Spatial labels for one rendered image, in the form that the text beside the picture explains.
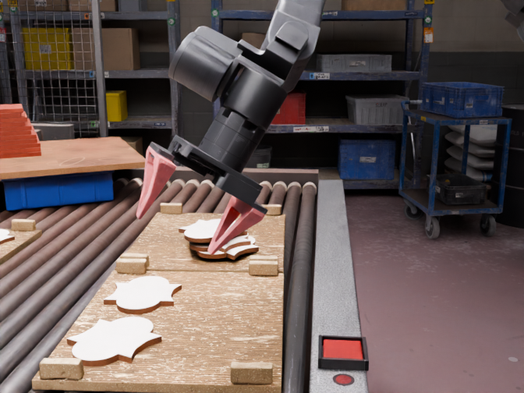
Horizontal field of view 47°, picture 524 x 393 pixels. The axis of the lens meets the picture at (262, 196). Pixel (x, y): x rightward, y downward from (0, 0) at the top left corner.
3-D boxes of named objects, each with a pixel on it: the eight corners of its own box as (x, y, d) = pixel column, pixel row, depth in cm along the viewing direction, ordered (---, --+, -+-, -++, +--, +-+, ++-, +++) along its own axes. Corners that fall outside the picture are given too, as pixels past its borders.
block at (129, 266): (147, 270, 124) (146, 258, 123) (145, 274, 122) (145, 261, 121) (118, 270, 124) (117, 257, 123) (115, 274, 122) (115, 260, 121)
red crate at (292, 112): (302, 118, 572) (302, 89, 564) (306, 125, 528) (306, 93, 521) (231, 118, 571) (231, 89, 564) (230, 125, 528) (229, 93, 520)
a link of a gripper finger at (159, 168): (115, 200, 69) (157, 129, 68) (168, 227, 72) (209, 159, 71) (125, 217, 63) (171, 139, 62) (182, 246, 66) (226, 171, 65)
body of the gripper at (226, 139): (166, 147, 69) (199, 91, 69) (238, 187, 74) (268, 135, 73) (180, 159, 63) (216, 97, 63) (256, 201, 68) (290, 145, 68)
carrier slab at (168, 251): (285, 219, 163) (285, 214, 163) (283, 278, 124) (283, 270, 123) (157, 217, 165) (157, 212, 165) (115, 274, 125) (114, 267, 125)
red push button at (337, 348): (360, 348, 97) (361, 340, 97) (362, 368, 91) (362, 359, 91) (323, 346, 98) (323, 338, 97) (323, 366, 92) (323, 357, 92)
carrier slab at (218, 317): (284, 280, 123) (284, 273, 123) (281, 396, 83) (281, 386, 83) (113, 277, 124) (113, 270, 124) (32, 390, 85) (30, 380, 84)
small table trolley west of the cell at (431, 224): (465, 210, 501) (476, 99, 477) (503, 242, 425) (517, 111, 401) (391, 210, 500) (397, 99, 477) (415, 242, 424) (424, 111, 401)
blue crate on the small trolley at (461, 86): (462, 109, 465) (464, 81, 459) (504, 117, 418) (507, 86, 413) (417, 110, 455) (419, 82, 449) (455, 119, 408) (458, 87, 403)
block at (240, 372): (273, 378, 85) (273, 360, 84) (272, 385, 83) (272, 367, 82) (231, 377, 85) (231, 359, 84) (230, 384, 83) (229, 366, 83)
